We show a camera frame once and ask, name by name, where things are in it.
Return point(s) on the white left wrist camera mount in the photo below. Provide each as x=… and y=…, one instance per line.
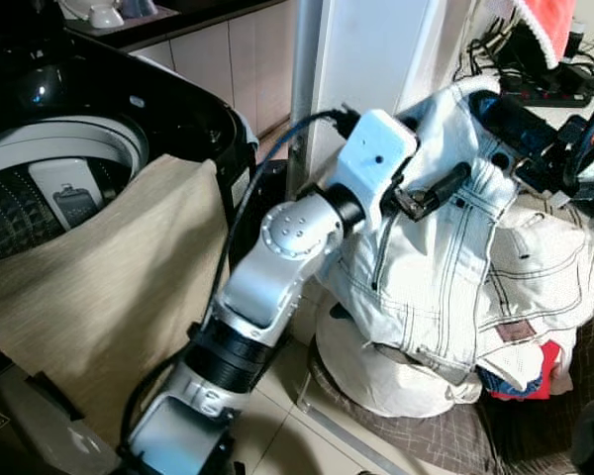
x=376, y=153

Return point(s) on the black top-loading washing machine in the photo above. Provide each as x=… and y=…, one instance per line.
x=178, y=109

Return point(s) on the black power strip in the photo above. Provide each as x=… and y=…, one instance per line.
x=549, y=91

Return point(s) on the beige woven cloth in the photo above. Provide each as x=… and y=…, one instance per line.
x=109, y=287

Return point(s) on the grey washer drum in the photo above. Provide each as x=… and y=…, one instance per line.
x=40, y=139

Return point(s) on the white cup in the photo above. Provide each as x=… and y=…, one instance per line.
x=106, y=15

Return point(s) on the red cloth with white trim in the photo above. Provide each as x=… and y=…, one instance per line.
x=549, y=25

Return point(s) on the red and blue garment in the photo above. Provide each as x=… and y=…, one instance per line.
x=546, y=371

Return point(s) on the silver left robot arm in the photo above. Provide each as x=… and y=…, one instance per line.
x=287, y=237

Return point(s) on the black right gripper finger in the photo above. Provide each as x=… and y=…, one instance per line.
x=487, y=104

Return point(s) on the white cabinet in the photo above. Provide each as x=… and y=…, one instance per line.
x=376, y=49

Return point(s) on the beige counter cabinet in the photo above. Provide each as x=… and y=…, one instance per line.
x=228, y=59

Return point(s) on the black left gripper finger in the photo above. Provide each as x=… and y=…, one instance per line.
x=447, y=184

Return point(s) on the white jeans with dark stitching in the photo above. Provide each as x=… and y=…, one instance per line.
x=445, y=277

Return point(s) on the plain white crumpled garment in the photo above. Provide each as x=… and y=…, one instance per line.
x=376, y=376

